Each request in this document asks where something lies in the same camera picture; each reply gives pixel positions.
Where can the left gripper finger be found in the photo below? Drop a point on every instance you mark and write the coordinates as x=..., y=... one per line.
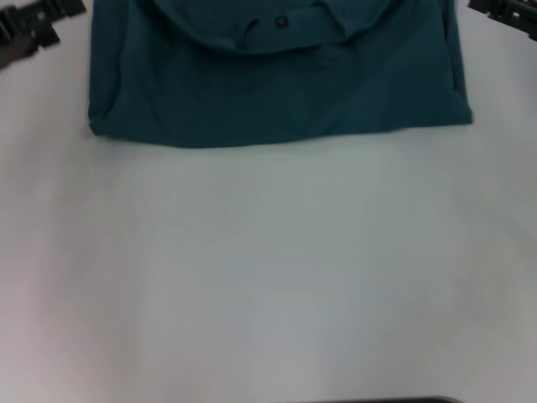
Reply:
x=29, y=29
x=63, y=8

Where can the teal t-shirt with beige letters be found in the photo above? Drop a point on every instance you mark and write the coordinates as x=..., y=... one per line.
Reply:
x=272, y=84

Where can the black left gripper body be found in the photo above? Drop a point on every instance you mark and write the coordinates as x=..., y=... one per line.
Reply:
x=14, y=54

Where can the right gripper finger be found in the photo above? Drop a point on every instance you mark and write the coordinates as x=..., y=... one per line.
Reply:
x=488, y=6
x=516, y=23

